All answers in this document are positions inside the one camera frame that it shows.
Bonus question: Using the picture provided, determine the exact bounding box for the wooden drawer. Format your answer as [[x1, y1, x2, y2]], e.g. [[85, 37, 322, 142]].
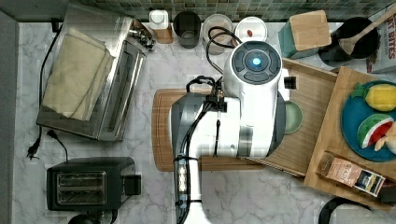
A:
[[239, 58, 338, 178]]

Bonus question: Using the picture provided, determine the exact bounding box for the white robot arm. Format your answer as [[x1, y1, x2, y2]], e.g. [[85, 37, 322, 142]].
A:
[[168, 41, 286, 224]]

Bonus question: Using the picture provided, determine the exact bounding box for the wooden drawer cabinet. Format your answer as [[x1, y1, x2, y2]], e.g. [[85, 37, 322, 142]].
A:
[[304, 66, 396, 211]]

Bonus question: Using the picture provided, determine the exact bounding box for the wooden cutting board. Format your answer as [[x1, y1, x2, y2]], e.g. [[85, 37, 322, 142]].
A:
[[151, 89, 264, 172]]

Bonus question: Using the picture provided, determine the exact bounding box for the dark grey cup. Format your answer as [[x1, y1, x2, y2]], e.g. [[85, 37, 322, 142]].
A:
[[173, 11, 201, 49]]

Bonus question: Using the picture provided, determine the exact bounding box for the clear glass jar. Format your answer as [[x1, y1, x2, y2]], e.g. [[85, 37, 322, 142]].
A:
[[201, 13, 235, 56]]

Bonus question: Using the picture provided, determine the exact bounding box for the green ceramic bowl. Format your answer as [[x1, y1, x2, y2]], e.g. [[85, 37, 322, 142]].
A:
[[285, 101, 304, 133]]

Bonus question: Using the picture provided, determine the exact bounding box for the white lidded container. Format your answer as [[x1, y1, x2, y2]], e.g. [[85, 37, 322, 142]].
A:
[[234, 17, 268, 42]]

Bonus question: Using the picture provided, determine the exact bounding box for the white salt grinder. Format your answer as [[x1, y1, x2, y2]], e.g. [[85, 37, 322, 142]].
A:
[[149, 9, 173, 44]]

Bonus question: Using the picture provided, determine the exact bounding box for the stainless steel toaster oven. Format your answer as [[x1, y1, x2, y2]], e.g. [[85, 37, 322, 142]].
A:
[[36, 4, 155, 141]]

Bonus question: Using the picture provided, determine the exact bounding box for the black two-slot toaster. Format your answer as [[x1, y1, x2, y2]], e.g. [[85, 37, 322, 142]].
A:
[[47, 157, 142, 211]]

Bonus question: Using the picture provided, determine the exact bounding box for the beige folded cloth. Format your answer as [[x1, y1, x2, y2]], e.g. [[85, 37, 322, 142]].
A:
[[42, 28, 114, 121]]

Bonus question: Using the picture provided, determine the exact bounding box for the teal box with wooden lid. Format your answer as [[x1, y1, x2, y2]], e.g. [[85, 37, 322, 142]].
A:
[[278, 10, 332, 59]]

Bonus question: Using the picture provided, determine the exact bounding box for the orange snack packet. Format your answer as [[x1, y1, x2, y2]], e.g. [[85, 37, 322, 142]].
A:
[[316, 152, 386, 197]]

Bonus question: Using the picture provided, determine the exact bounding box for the black utensil holder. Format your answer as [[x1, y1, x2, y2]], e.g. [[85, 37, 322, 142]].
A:
[[318, 17, 379, 67]]

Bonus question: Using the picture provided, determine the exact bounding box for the blue plate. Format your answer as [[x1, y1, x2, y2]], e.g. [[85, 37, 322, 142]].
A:
[[341, 80, 396, 161]]

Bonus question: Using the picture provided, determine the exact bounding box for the wooden spoon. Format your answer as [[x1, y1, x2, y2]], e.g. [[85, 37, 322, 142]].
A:
[[339, 5, 396, 54]]

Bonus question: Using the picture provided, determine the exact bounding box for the plush watermelon slice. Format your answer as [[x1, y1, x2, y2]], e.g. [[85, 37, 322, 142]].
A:
[[357, 114, 394, 148]]

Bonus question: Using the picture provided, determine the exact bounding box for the yellow plush lemon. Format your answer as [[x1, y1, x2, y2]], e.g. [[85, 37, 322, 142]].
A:
[[351, 83, 396, 112]]

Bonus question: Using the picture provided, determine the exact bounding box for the beige plush toy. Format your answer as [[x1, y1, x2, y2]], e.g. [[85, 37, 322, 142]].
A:
[[375, 122, 396, 154]]

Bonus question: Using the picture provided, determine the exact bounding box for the snack cardboard box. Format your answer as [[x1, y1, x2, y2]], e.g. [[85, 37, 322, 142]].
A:
[[366, 16, 396, 74]]

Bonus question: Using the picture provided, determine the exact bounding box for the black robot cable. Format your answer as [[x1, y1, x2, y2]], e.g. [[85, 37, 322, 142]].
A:
[[172, 26, 243, 224]]

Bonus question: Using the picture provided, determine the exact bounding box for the black power cord with plug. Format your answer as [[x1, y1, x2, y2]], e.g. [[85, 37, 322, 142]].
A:
[[25, 18, 69, 162]]

